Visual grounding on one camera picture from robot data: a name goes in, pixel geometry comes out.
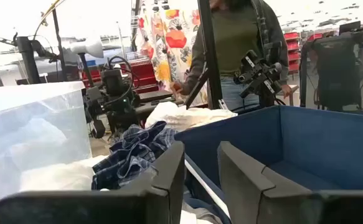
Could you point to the clear plastic storage bin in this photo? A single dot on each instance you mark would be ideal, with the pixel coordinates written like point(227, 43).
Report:
point(28, 124)

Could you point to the black side table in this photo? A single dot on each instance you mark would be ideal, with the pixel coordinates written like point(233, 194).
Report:
point(156, 96)

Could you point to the black vertical frame post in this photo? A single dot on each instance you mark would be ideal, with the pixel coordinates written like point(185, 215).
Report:
point(207, 46)

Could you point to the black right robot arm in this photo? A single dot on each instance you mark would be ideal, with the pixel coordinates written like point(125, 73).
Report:
point(119, 102)

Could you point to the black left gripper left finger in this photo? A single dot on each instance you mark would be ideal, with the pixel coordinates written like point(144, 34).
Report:
point(168, 186)

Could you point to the black stand pole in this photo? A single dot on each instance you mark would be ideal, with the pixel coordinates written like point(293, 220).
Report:
point(28, 62)

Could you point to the white desk lamp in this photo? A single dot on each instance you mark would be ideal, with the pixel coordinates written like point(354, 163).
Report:
point(87, 48)

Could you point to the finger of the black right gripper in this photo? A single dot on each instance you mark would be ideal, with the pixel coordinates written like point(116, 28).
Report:
point(98, 129)

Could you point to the blue plaid shirt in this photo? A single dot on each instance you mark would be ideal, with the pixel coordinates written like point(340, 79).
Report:
point(131, 155)

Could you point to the person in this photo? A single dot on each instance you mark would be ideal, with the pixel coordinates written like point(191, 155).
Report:
point(234, 37)

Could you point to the navy fabric bin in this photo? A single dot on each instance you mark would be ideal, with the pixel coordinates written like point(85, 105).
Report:
point(324, 140)

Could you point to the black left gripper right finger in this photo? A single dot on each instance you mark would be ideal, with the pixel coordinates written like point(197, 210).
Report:
point(246, 193)

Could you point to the black chair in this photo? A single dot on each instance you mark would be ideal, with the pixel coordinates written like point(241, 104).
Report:
point(337, 68)

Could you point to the red shelf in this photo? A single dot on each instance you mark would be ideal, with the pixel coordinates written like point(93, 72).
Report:
point(291, 49)

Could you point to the floral curtain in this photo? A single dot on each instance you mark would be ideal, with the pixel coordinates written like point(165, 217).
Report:
point(168, 37)

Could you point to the cream white garment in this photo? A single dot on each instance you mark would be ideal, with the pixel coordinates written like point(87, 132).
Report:
point(184, 118)

